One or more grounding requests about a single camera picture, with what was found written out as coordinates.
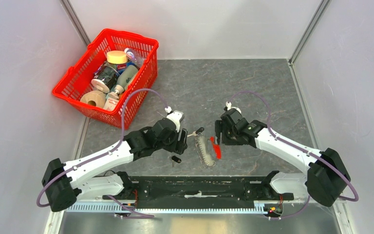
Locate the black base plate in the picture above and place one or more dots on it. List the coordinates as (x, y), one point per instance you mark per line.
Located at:
(198, 191)

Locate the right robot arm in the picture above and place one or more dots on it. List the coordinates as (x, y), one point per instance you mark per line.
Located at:
(323, 175)

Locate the tape roll beige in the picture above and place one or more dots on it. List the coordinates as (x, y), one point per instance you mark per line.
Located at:
(94, 98)

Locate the red plastic basket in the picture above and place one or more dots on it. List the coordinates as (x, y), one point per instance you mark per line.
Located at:
(77, 80)

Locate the white red small bottle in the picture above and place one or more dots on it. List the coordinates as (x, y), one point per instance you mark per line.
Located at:
(111, 101)

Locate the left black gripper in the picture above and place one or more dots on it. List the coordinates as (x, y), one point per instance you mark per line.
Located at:
(178, 146)

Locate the slotted aluminium rail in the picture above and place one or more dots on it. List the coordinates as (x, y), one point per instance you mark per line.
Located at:
(113, 207)

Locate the key with black head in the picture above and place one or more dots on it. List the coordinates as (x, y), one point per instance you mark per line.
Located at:
(197, 132)

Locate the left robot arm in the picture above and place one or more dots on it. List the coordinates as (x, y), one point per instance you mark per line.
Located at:
(65, 183)

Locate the dark jar with beige lid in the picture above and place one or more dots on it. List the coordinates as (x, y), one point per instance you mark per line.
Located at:
(106, 78)

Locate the grey green bottle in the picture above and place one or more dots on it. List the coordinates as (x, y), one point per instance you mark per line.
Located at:
(124, 79)

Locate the jar with yellow lid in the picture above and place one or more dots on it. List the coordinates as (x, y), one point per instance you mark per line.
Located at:
(116, 57)

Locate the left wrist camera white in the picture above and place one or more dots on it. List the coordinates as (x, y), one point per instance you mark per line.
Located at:
(175, 116)

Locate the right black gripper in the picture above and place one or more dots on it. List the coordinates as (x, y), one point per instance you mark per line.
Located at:
(220, 126)

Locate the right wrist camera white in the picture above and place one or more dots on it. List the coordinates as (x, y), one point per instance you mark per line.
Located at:
(228, 106)

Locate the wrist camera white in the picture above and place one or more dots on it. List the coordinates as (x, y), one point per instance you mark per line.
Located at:
(228, 106)
(175, 116)

